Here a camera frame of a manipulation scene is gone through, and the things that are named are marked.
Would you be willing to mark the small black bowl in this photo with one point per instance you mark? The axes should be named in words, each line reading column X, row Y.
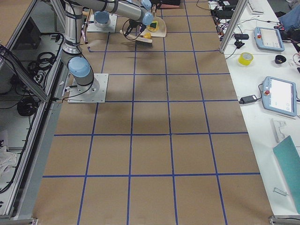
column 279, row 59

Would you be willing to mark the pink bin with black bag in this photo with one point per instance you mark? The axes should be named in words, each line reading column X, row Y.
column 169, row 4

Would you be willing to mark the far teach pendant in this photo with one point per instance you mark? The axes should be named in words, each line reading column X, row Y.
column 268, row 39

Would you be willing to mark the beige hand brush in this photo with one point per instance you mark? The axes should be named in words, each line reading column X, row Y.
column 138, row 40

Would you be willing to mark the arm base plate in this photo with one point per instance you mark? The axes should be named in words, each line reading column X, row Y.
column 96, row 93
column 108, row 27

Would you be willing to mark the golden bread roll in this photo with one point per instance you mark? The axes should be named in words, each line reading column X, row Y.
column 147, row 35

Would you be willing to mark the black power adapter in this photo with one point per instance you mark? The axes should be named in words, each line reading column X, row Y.
column 248, row 99

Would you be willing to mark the aluminium frame post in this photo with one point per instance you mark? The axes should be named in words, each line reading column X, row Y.
column 233, row 23

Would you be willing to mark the teach pendant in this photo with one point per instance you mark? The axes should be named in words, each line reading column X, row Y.
column 268, row 39
column 279, row 96

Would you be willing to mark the beige plastic dustpan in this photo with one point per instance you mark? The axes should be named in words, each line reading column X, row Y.
column 161, row 33

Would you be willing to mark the yellow tape roll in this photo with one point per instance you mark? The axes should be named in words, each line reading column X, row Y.
column 245, row 58

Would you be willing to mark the teal folder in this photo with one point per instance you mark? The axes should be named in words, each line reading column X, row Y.
column 289, row 162

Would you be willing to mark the near teach pendant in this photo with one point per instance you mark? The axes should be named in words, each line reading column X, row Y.
column 279, row 96

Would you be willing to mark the yellow green sponge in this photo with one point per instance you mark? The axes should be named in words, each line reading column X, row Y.
column 154, row 24

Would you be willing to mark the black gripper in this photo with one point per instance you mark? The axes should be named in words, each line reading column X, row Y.
column 141, row 27

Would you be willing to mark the black webcam clip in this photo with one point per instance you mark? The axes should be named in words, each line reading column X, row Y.
column 239, row 38

